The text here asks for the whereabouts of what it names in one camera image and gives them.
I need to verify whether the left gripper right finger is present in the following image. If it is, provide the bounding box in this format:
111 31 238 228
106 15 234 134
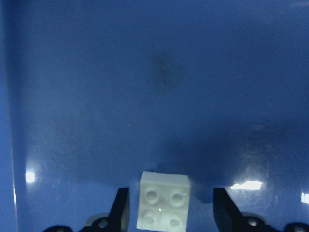
213 188 243 232

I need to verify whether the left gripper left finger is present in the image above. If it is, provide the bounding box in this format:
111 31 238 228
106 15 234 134
107 188 130 232

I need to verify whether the white block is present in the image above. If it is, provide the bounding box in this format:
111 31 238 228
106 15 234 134
136 171 191 232

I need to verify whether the blue plastic tray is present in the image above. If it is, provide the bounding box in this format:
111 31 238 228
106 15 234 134
0 0 309 232

